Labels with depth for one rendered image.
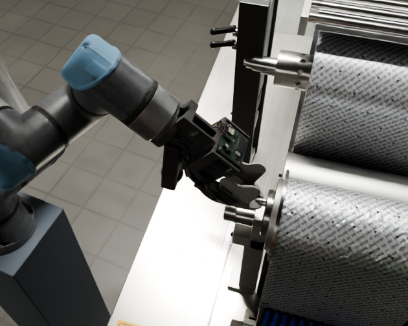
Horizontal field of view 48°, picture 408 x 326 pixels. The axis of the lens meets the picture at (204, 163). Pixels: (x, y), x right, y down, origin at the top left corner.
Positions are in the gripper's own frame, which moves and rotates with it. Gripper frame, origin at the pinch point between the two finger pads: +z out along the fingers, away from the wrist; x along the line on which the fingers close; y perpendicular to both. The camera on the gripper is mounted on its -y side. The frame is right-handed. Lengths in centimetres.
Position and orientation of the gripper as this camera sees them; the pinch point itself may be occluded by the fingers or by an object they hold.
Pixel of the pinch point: (252, 199)
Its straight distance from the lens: 75.4
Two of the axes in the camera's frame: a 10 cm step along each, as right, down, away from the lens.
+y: 6.2, -3.4, -7.1
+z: 7.4, 5.6, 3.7
